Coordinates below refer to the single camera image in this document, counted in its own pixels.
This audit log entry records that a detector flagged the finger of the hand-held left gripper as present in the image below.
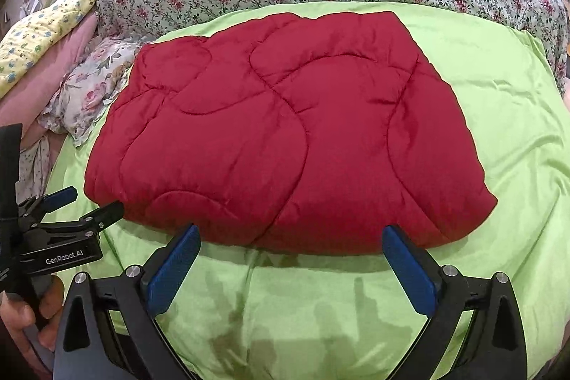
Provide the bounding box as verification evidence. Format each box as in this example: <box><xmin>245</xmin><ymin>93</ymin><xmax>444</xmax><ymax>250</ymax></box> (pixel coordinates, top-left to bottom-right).
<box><xmin>18</xmin><ymin>186</ymin><xmax>79</xmax><ymax>221</ymax></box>
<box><xmin>38</xmin><ymin>201</ymin><xmax>125</xmax><ymax>236</ymax></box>

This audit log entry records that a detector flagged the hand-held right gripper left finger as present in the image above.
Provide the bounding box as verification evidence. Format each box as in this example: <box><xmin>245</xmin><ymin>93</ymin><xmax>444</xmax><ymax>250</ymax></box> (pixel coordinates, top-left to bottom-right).
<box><xmin>52</xmin><ymin>223</ymin><xmax>202</xmax><ymax>380</ymax></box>

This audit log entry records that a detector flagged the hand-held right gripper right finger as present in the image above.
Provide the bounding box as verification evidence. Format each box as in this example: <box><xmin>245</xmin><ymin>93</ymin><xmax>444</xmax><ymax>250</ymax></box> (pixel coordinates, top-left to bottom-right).
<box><xmin>382</xmin><ymin>224</ymin><xmax>528</xmax><ymax>380</ymax></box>

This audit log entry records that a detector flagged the red puffer jacket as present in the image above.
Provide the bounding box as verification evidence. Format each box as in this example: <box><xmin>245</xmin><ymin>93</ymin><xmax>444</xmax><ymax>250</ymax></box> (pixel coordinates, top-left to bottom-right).
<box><xmin>84</xmin><ymin>11</ymin><xmax>498</xmax><ymax>256</ymax></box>

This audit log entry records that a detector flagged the person's left hand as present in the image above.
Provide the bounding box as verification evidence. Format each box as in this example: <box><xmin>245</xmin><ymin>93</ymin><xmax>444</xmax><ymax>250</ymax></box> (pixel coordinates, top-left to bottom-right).
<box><xmin>0</xmin><ymin>275</ymin><xmax>66</xmax><ymax>363</ymax></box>

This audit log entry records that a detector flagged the white small-floral cloth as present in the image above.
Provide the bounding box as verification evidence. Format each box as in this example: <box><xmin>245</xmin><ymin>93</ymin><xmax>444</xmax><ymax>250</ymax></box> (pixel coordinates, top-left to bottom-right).
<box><xmin>18</xmin><ymin>134</ymin><xmax>53</xmax><ymax>205</ymax></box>

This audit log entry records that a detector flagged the ruffled floral pillow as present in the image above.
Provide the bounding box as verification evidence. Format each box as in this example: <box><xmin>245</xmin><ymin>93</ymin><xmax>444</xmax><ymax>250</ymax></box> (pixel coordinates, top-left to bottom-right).
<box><xmin>38</xmin><ymin>35</ymin><xmax>145</xmax><ymax>147</ymax></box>

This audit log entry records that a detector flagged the pink pillow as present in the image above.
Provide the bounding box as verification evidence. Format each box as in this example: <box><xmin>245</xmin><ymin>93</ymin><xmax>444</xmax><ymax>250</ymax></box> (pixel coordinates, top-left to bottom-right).
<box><xmin>0</xmin><ymin>12</ymin><xmax>99</xmax><ymax>149</ymax></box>

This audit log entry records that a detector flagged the yellow floral pillow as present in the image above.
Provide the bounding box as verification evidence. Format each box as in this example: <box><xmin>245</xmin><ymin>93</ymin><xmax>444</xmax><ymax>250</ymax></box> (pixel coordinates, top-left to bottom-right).
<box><xmin>0</xmin><ymin>0</ymin><xmax>101</xmax><ymax>98</ymax></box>

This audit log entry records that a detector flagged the light green bed sheet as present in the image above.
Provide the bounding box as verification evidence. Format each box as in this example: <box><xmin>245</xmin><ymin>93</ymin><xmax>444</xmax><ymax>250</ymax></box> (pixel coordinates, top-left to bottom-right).
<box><xmin>42</xmin><ymin>1</ymin><xmax>570</xmax><ymax>380</ymax></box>

